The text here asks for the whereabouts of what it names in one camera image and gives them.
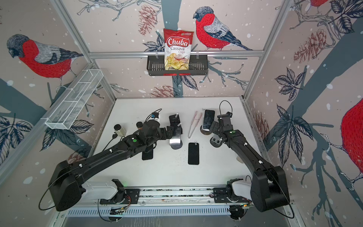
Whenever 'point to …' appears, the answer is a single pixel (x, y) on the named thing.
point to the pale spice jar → (119, 130)
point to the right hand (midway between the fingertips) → (216, 128)
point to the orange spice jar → (139, 125)
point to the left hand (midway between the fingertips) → (167, 128)
